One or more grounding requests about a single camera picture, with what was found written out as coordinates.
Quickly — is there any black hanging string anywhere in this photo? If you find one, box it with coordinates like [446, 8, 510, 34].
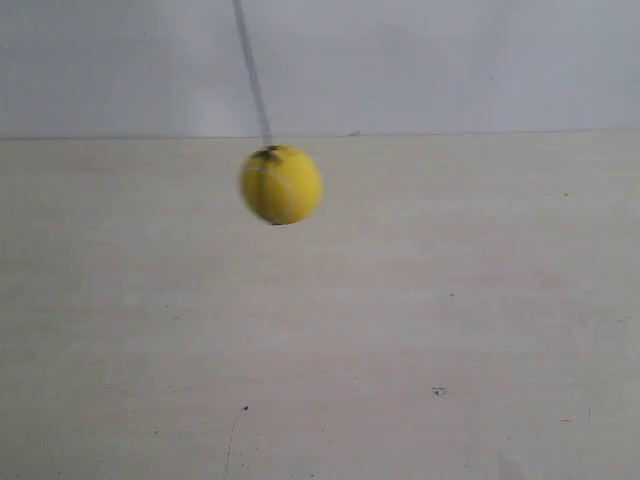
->
[231, 0, 274, 149]

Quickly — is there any yellow tennis ball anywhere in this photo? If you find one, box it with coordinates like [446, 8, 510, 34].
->
[239, 145, 323, 226]

